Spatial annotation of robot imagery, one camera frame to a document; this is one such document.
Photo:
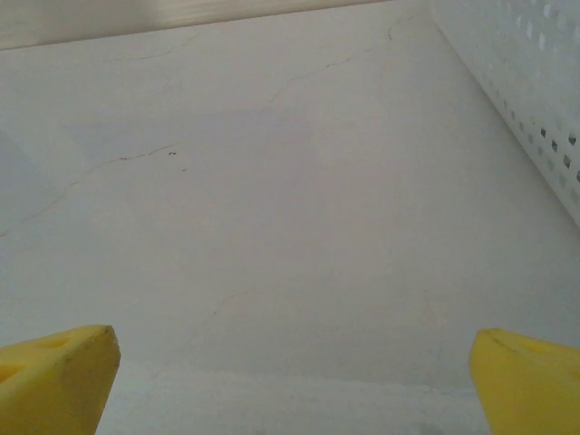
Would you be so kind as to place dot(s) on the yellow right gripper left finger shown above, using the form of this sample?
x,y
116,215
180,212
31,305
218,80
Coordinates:
x,y
54,385

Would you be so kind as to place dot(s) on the white perforated plastic basket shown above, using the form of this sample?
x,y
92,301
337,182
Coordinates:
x,y
521,54

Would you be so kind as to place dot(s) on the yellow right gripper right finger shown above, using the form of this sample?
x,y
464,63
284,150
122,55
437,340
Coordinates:
x,y
530,389

